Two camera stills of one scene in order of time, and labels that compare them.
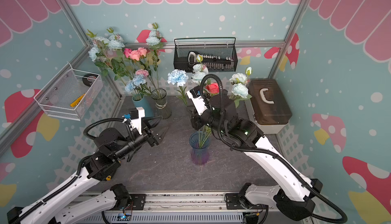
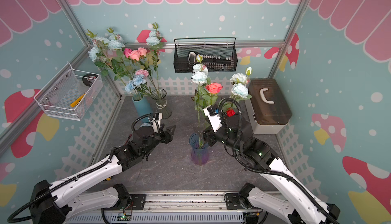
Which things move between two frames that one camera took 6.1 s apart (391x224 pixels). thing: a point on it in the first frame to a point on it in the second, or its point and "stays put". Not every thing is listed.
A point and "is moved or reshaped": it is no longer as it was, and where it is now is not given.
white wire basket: [68, 94] stays put
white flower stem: [239, 82] stays put
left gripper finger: [152, 121] to [171, 130]
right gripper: [196, 122] to [210, 131]
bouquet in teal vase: [113, 59] stays put
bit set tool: [210, 62] stays put
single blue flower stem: [179, 78] is moved or reshaped
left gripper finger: [161, 134] to [168, 139]
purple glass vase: [199, 142] stays put
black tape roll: [89, 82] stays put
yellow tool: [76, 102] stays put
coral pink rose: [213, 87] stays put
